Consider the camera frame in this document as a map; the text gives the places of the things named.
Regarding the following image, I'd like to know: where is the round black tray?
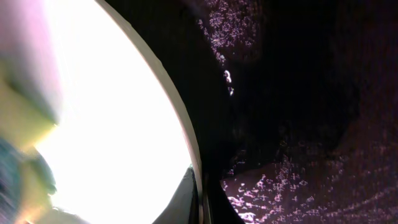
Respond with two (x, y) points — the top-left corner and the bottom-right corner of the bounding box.
(111, 1), (397, 223)

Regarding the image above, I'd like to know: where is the green scrubbing sponge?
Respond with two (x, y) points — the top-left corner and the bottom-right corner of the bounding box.
(1, 60), (57, 223)

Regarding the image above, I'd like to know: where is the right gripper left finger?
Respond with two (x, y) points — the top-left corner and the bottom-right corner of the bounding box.
(153, 167), (199, 224)

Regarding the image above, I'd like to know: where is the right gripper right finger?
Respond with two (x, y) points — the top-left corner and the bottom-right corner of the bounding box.
(206, 175), (244, 224)

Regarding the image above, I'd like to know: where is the mint plate with three smears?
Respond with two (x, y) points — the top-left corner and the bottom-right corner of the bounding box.
(0, 0), (203, 224)

